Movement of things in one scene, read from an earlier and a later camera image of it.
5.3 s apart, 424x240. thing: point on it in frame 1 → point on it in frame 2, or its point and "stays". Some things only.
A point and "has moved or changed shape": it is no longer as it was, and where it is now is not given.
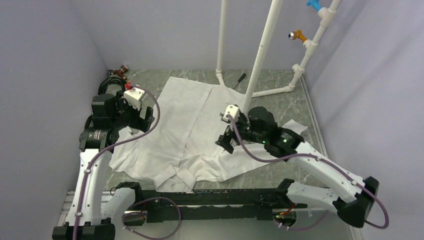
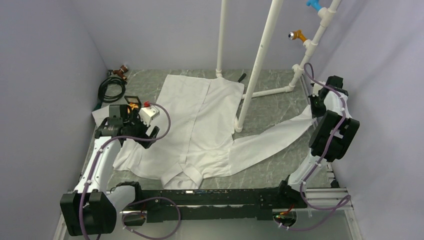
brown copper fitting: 123,69 stays
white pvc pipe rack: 326,17 stays
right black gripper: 225,139 → 315,113
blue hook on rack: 315,4 stays
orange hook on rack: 294,35 stays
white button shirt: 182,147 has moved or changed shape
